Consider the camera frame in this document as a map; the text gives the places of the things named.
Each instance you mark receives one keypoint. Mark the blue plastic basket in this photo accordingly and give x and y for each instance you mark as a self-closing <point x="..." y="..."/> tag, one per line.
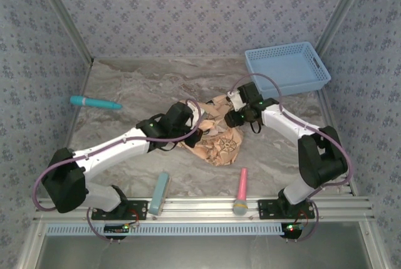
<point x="288" y="65"/>

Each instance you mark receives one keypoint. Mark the peach printed t-shirt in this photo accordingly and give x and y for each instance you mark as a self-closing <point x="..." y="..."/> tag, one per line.
<point x="222" y="146"/>

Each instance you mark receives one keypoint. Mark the grey metal front panel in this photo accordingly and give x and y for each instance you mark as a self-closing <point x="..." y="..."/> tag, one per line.
<point x="200" y="253"/>

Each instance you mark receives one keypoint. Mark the pink toy microphone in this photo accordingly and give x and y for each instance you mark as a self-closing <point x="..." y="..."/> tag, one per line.
<point x="242" y="187"/>

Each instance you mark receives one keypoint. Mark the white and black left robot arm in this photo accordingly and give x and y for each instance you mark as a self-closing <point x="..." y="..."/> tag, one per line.
<point x="119" y="148"/>

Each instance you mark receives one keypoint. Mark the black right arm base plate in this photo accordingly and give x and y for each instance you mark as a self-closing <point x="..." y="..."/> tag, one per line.
<point x="266" y="211"/>

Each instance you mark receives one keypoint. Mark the aluminium front rail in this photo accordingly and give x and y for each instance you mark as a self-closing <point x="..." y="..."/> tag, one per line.
<point x="203" y="206"/>

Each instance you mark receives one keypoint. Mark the teal cylindrical wand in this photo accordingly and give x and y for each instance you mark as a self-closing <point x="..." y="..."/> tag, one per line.
<point x="94" y="102"/>

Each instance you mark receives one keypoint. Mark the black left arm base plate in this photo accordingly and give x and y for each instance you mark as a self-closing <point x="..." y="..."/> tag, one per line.
<point x="138" y="209"/>

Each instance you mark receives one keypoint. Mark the light blue board eraser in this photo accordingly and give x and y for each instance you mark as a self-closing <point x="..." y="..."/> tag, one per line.
<point x="158" y="193"/>

